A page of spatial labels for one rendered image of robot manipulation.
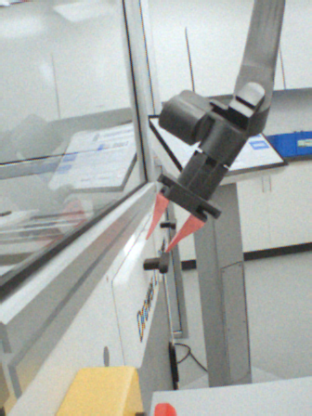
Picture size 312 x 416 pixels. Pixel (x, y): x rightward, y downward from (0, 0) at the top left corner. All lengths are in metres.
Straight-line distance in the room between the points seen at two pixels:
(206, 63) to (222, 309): 2.82
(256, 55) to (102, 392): 0.54
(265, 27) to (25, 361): 0.62
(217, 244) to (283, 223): 2.33
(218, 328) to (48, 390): 1.35
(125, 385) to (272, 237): 3.51
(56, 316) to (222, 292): 1.29
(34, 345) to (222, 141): 0.41
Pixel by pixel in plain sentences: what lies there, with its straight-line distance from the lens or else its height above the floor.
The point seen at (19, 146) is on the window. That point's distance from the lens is 0.29.
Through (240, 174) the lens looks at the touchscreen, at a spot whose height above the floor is 0.96.
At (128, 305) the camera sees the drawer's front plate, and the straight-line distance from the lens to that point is 0.45.
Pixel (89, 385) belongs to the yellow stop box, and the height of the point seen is 0.91.
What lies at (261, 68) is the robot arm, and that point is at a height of 1.17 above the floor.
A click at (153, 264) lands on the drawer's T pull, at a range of 0.57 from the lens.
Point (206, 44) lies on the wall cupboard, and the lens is 4.01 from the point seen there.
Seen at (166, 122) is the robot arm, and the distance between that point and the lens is 0.60.
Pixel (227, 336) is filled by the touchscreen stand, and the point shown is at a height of 0.34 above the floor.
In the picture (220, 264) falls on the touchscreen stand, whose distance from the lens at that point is 1.50.
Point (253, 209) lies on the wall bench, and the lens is 3.66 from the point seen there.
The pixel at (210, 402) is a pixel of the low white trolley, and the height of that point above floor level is 0.76.
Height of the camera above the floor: 1.06
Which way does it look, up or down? 7 degrees down
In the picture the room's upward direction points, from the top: 7 degrees counter-clockwise
